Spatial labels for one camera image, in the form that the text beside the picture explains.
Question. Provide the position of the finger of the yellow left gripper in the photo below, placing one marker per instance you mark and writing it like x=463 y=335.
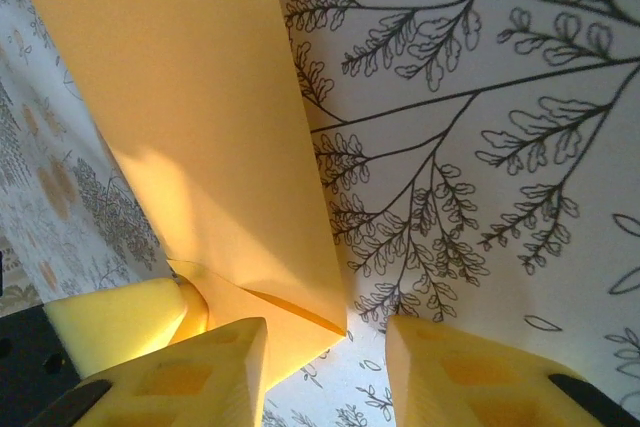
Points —
x=115 y=317

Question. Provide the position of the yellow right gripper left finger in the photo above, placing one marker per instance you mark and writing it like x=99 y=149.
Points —
x=240 y=397

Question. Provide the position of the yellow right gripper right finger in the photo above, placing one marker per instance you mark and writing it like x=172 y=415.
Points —
x=415 y=387

